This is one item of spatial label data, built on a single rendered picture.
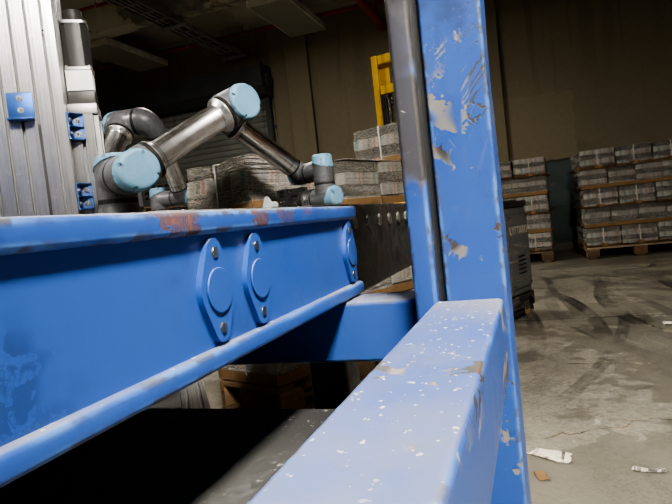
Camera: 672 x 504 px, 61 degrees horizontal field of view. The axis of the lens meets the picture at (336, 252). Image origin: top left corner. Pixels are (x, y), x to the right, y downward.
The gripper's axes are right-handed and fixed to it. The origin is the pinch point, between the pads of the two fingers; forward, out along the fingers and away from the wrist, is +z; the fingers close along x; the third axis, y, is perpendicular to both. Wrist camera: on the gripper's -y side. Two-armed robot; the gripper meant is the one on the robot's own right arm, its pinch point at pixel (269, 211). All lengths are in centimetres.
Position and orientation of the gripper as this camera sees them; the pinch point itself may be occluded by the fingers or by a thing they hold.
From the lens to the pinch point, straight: 229.0
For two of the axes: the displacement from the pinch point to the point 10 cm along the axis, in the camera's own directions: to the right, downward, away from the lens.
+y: -1.1, -9.9, -0.5
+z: -7.7, 0.5, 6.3
